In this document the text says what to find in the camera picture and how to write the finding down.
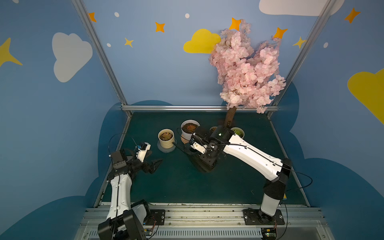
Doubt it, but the aluminium front rail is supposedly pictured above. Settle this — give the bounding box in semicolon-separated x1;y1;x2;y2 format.
73;201;335;240

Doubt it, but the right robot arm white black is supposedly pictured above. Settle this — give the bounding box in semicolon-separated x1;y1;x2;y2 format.
189;126;293;222

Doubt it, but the dark green watering can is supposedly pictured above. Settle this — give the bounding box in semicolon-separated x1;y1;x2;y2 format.
173;143;221;173

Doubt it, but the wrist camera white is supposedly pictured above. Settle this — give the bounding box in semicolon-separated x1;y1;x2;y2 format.
136;142;151;163
191;142;207;154

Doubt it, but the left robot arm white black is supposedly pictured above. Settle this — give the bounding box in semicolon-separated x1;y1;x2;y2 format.
98;150;164;240

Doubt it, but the white ribbed succulent pot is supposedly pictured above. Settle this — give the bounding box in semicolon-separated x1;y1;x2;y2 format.
181;120;200;137

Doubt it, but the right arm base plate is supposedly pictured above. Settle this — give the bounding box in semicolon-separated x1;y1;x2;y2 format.
243;208;286;226

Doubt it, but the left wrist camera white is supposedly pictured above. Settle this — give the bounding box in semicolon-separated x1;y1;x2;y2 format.
136;142;151;163

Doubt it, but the right circuit board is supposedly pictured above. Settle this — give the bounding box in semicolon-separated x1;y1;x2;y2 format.
261;229;277;240

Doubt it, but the left circuit board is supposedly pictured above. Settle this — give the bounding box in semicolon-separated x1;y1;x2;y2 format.
144;229;153;238

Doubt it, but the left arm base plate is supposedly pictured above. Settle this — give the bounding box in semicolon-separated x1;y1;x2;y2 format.
143;210;166;226

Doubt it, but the pink saucer under white pot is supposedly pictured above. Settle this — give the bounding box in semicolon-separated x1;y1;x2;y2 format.
181;135;191;144

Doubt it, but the yellow ribbed succulent pot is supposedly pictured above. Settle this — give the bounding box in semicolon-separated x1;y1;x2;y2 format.
158;129;175;149

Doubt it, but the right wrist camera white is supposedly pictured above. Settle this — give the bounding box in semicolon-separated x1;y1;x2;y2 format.
191;142;207;154

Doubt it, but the pale green succulent pot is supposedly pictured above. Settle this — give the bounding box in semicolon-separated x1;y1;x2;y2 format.
231;127;245;139

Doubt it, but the circuit board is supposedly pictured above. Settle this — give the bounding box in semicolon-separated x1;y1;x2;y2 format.
144;229;153;238
261;229;277;240

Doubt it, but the grey saucer under yellow pot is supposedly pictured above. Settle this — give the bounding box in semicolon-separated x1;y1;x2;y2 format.
157;140;176;153

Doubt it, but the pink cherry blossom tree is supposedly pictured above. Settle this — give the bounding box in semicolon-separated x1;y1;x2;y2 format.
210;20;287;128

